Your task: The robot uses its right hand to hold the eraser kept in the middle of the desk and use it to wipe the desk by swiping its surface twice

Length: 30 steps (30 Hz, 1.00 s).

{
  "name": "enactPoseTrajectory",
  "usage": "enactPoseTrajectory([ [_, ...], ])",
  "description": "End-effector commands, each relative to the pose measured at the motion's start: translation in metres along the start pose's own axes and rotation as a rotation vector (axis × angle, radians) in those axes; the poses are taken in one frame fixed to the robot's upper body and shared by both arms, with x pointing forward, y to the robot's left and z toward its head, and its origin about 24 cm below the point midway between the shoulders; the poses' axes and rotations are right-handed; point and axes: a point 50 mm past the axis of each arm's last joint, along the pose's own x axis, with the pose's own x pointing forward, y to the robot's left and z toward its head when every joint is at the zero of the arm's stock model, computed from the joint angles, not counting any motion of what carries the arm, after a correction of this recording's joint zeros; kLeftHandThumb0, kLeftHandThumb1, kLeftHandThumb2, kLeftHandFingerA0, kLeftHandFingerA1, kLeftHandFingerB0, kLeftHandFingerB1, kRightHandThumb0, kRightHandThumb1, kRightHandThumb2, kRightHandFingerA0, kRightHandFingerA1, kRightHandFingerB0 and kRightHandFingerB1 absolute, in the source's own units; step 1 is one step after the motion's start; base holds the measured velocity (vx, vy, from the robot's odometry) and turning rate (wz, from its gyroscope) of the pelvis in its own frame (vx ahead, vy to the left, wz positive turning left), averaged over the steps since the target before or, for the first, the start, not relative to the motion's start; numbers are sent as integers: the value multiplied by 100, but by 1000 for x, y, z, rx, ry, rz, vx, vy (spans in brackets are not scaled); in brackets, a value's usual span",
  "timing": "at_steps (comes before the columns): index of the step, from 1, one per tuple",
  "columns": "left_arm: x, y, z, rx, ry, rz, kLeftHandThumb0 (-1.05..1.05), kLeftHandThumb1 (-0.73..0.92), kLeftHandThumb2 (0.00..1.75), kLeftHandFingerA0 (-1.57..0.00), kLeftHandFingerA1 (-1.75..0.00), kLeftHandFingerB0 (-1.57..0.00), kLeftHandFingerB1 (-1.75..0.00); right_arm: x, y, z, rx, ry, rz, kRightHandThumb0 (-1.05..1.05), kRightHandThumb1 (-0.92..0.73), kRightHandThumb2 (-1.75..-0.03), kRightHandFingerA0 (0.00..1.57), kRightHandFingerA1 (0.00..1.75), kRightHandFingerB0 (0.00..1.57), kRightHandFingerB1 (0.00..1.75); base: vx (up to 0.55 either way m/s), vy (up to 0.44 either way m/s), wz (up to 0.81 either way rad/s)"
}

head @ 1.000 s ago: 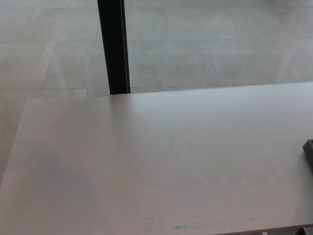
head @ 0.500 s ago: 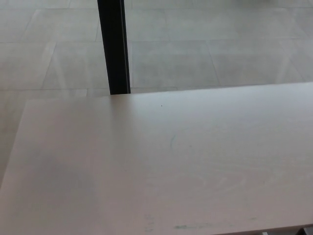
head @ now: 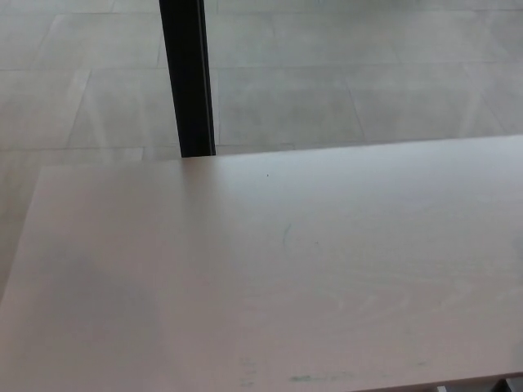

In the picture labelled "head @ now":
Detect black vertical metal post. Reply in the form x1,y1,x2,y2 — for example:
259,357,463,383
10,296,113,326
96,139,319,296
158,0,217,158

